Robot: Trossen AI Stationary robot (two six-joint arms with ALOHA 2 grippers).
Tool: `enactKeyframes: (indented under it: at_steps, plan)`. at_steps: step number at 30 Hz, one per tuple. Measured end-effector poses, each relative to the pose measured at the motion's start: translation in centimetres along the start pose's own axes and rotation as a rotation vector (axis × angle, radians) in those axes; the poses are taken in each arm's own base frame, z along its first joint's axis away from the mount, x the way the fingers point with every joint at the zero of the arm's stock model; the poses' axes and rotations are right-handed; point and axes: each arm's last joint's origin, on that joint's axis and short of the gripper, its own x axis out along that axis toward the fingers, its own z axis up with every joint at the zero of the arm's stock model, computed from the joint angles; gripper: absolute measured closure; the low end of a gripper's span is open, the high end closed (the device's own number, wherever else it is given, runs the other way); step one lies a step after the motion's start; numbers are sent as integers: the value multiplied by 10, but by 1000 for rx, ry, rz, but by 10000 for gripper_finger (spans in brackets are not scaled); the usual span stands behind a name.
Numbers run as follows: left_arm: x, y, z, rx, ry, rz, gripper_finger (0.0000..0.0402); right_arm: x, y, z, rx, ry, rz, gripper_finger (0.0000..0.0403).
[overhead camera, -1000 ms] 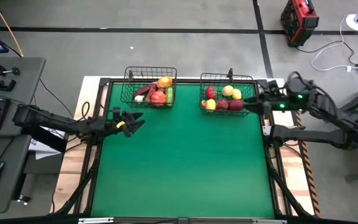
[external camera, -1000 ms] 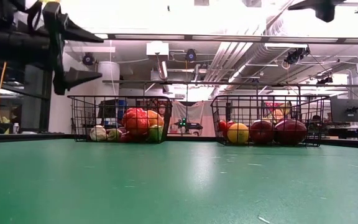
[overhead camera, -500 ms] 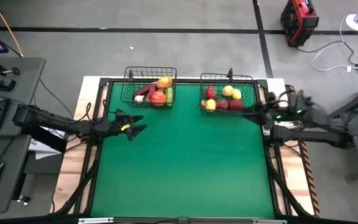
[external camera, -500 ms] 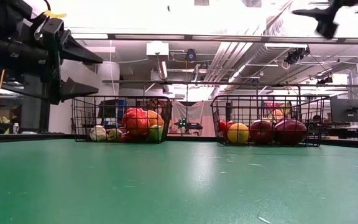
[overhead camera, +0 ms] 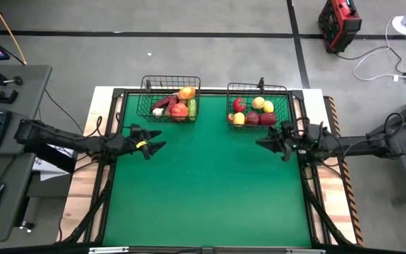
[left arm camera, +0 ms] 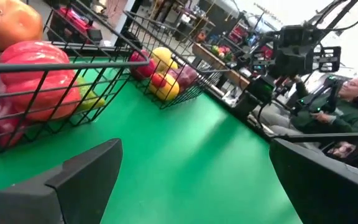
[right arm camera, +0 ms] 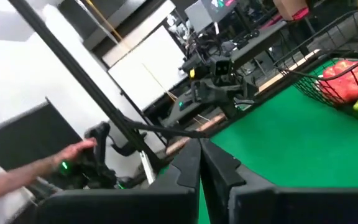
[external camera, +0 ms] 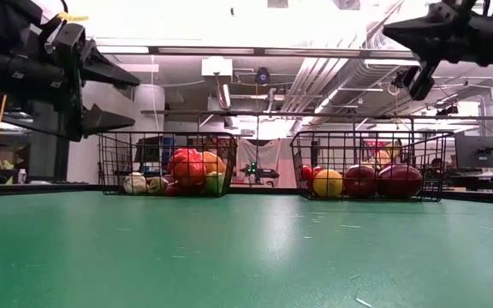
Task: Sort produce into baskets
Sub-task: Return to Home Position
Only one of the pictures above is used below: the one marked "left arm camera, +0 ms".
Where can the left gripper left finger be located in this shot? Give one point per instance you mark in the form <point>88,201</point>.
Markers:
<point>48,202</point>

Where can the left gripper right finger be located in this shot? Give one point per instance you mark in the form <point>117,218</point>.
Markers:
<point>328,193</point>

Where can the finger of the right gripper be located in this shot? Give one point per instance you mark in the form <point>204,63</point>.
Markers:
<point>261,90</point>

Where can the yellow oval fruit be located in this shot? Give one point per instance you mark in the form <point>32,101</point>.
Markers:
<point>173,64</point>

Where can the orange-yellow mango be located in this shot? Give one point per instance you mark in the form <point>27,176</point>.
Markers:
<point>169,91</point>

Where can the small red-orange fruit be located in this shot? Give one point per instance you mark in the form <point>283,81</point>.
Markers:
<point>158,80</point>

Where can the yellow lemon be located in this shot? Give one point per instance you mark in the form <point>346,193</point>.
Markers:
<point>162,56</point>

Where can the red ribbed pumpkin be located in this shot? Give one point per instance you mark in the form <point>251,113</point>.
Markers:
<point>39,81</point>

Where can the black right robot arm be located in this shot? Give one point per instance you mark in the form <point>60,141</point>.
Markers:
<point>337,15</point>

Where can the wooden background table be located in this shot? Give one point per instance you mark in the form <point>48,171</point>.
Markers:
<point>219,63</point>

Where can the black support strut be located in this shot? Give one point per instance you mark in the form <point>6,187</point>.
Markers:
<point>322,136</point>

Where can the person's hand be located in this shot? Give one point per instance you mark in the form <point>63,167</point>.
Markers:
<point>320,117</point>

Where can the person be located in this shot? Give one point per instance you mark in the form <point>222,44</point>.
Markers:
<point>346,115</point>

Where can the green table mat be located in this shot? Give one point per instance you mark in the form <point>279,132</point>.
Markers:
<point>182,155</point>

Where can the red and black box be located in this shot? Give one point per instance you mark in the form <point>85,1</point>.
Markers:
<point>73,21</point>

